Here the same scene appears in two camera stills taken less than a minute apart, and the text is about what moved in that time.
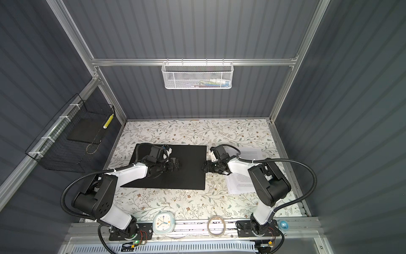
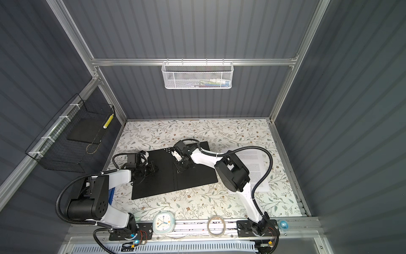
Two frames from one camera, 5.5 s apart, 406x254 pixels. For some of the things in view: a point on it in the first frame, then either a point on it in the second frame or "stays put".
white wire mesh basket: [197, 75] stays put
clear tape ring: [208, 224] stays put
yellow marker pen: [107, 123] stays put
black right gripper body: [214, 166] -> [182, 162]
